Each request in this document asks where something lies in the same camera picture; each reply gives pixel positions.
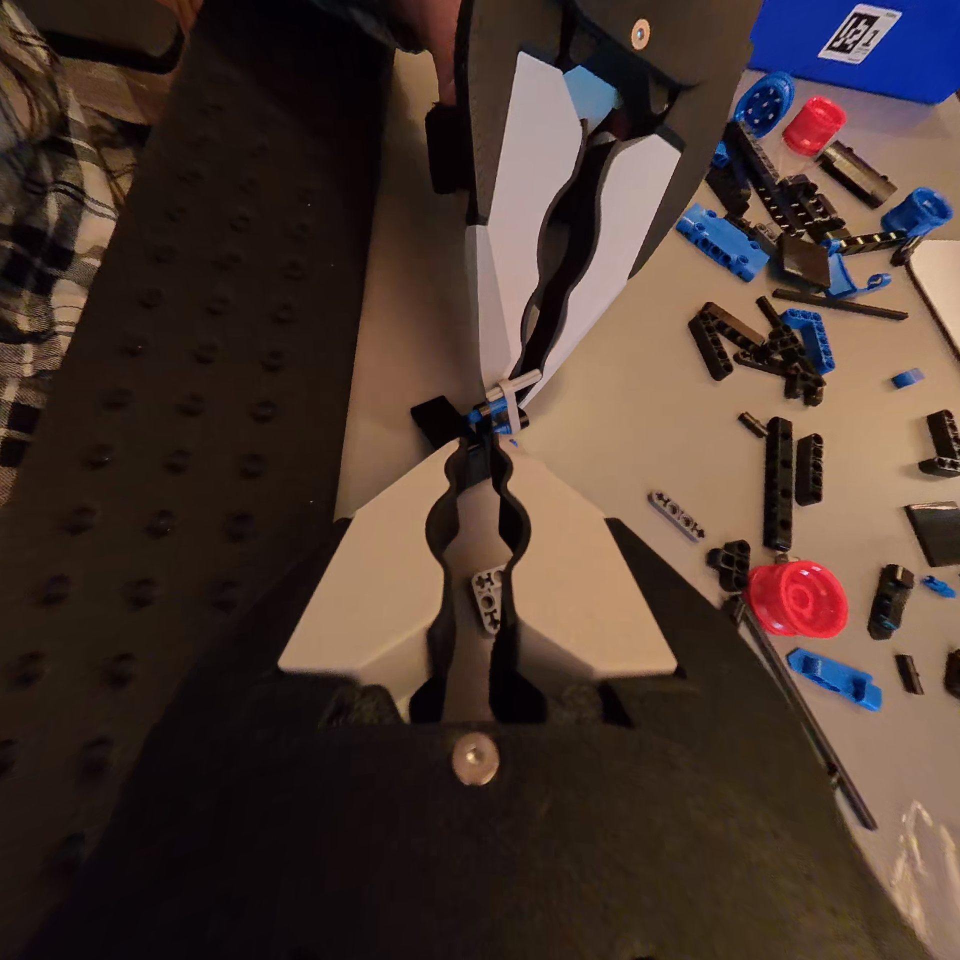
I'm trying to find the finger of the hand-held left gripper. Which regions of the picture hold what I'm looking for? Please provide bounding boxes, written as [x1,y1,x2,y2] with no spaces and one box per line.
[463,51,589,393]
[516,126,687,408]

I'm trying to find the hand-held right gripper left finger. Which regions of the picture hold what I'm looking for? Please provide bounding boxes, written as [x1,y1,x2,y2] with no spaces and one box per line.
[277,437,471,723]

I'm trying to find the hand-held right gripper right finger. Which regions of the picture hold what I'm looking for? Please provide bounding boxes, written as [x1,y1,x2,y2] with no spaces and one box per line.
[489,437,681,704]

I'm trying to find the black blue toy brick assembly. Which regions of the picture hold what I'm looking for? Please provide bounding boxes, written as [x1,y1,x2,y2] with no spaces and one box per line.
[411,367,541,489]

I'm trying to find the grey desk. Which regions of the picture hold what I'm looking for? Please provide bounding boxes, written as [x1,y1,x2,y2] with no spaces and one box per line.
[333,45,960,960]

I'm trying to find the person's left hand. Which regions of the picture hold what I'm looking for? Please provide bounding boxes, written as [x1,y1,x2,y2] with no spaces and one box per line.
[390,0,460,106]

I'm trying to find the blue toy wheel hub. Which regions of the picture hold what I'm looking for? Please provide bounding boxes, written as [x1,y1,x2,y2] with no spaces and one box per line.
[733,71,796,140]
[881,187,954,240]

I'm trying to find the blue studded toy beam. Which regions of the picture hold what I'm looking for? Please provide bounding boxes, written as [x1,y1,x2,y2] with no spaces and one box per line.
[676,202,771,282]

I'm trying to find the grey angled thin liftarm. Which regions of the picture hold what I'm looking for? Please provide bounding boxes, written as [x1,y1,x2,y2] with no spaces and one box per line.
[471,566,507,637]

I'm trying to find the grey thin toy liftarm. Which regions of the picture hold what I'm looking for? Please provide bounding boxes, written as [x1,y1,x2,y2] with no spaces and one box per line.
[646,491,706,543]

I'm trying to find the blue storage bin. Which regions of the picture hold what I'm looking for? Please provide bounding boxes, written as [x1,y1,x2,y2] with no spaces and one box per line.
[750,0,960,106]

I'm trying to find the small red toy wheel hub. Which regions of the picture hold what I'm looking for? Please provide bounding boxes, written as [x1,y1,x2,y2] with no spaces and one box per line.
[782,96,849,156]

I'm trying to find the black triangular toy connector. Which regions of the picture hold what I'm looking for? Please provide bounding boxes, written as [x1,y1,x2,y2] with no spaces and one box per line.
[707,540,753,592]

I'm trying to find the wide black studded toy beam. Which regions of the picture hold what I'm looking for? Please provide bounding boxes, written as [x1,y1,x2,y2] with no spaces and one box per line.
[723,120,852,241]

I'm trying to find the large black angled toy beam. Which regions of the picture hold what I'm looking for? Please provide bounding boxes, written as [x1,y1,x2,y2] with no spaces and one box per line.
[688,302,766,382]

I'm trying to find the small black flat toy tile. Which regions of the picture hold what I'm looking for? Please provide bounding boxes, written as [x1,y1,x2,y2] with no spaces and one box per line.
[772,232,834,290]

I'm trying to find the black glossy toy block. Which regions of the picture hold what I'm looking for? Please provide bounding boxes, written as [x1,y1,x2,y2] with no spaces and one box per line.
[816,141,899,210]

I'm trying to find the large red toy wheel hub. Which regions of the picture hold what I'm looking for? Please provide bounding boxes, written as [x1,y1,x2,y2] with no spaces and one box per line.
[746,561,850,640]

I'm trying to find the long black toy beam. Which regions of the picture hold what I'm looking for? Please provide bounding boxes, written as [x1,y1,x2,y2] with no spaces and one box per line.
[763,416,795,552]

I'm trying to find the black joined toy beams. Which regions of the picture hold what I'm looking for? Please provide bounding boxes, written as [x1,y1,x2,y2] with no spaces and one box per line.
[735,296,826,406]

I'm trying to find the blue angled toy beam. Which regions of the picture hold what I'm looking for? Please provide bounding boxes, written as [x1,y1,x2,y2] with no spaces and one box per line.
[780,307,835,375]

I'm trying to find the blue curved toy panel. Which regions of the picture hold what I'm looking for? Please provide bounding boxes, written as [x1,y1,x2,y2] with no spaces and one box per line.
[821,243,894,301]

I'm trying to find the long black toy axle rod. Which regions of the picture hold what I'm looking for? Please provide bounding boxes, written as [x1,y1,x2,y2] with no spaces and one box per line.
[731,596,879,830]

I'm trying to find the thin black studded beam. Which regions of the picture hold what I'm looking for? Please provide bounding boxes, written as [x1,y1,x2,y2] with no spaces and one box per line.
[821,228,931,264]

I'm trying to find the short black toy beam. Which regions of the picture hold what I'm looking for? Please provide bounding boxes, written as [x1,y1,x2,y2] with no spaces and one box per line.
[795,433,825,505]

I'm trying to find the blue flat toy panel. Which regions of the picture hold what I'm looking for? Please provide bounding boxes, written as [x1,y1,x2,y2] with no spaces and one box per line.
[786,648,884,712]

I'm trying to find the black dimpled panel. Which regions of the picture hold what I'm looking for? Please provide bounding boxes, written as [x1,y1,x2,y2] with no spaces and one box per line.
[0,0,399,960]

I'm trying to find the black toy panel piece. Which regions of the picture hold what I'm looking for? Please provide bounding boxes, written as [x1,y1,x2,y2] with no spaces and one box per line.
[867,564,916,640]

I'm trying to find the white book stand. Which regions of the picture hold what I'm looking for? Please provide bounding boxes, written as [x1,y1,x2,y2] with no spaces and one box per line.
[907,238,960,339]

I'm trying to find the large black flat toy tile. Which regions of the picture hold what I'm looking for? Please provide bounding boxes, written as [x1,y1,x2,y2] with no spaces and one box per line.
[903,501,960,567]

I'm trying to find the clear plastic bag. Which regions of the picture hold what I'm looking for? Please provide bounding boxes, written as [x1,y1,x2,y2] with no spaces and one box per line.
[885,798,960,901]

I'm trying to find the person's plaid shirt torso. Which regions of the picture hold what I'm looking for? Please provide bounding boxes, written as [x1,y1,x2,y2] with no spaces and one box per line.
[0,0,144,466]

